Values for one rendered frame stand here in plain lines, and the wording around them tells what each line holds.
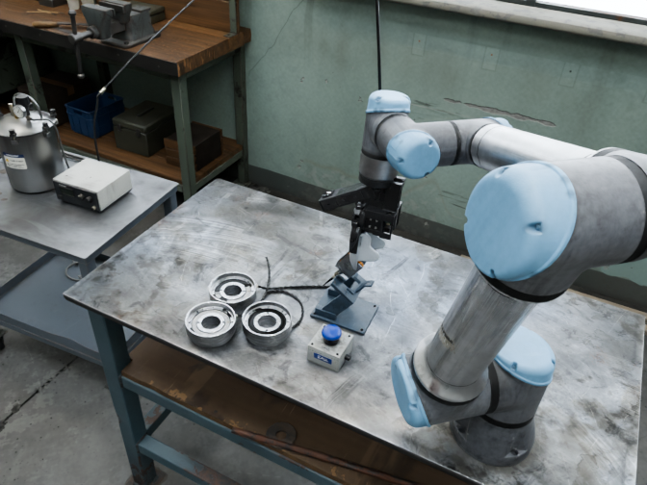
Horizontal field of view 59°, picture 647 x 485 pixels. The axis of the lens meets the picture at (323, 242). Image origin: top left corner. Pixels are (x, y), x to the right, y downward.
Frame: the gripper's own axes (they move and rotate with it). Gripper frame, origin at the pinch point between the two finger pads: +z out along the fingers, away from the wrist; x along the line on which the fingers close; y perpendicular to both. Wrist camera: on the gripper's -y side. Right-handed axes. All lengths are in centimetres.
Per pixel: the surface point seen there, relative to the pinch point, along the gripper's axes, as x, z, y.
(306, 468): -18.9, 44.5, 0.1
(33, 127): 30, 4, -110
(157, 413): 2, 72, -53
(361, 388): -17.4, 17.4, 8.8
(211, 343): -19.9, 15.6, -22.7
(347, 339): -10.7, 12.2, 3.1
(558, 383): -1.5, 15.4, 45.7
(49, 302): 30, 72, -117
